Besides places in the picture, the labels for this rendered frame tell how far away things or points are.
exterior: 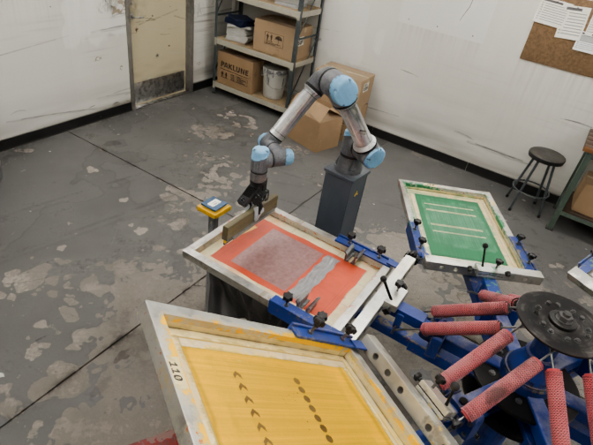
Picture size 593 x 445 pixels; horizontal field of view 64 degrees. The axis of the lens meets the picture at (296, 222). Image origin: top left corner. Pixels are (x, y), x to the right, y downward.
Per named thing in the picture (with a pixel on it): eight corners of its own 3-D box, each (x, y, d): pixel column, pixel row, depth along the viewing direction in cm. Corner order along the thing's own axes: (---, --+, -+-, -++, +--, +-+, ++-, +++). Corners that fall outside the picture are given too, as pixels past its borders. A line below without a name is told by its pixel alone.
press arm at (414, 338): (252, 264, 230) (253, 255, 226) (259, 259, 234) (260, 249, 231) (507, 406, 183) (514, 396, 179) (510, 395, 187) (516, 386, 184)
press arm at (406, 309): (381, 310, 197) (384, 302, 194) (386, 303, 202) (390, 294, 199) (420, 331, 191) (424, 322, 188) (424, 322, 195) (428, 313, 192)
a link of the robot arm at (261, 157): (274, 151, 201) (256, 154, 198) (272, 174, 208) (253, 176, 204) (266, 143, 207) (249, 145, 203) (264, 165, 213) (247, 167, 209)
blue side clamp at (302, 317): (266, 311, 195) (268, 299, 191) (273, 305, 198) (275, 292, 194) (329, 348, 183) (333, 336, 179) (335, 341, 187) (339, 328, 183)
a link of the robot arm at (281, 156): (285, 141, 215) (263, 143, 210) (296, 152, 207) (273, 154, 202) (283, 156, 220) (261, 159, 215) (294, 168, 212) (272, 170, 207)
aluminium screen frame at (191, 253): (182, 257, 213) (182, 250, 211) (259, 206, 256) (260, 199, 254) (332, 345, 183) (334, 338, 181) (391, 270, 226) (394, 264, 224)
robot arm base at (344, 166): (343, 159, 260) (347, 142, 254) (366, 169, 253) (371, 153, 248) (328, 167, 249) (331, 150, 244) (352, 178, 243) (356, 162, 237)
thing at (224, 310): (207, 324, 238) (210, 260, 214) (212, 320, 241) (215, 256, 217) (282, 373, 221) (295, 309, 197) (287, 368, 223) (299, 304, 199)
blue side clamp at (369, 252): (332, 249, 235) (334, 237, 231) (337, 245, 239) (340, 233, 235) (386, 276, 224) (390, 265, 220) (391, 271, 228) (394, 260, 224)
